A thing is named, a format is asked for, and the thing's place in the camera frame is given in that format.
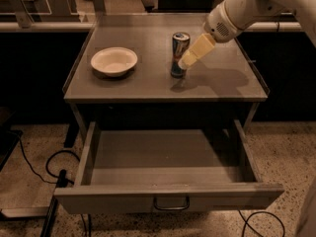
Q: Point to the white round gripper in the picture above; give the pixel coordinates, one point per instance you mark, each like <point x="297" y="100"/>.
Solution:
<point x="219" y="24"/>

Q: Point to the redbull can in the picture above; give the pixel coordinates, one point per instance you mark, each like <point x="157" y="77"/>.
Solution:
<point x="180" y="43"/>

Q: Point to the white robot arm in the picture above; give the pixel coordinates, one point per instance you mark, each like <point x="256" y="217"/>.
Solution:
<point x="304" y="11"/>

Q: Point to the open grey top drawer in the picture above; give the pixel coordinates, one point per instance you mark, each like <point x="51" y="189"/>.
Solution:
<point x="122" y="171"/>

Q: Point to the white paper bowl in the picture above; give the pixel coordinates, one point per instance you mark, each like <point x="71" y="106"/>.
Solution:
<point x="114" y="61"/>

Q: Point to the black power strip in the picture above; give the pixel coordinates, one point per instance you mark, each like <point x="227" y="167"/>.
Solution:
<point x="53" y="206"/>

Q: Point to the dark object left edge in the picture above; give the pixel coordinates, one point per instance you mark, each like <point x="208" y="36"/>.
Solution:
<point x="8" y="137"/>

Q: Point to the black drawer handle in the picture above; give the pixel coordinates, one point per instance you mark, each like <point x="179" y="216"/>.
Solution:
<point x="171" y="203"/>

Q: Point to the white horizontal rail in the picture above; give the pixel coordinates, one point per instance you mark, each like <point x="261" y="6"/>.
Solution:
<point x="8" y="27"/>

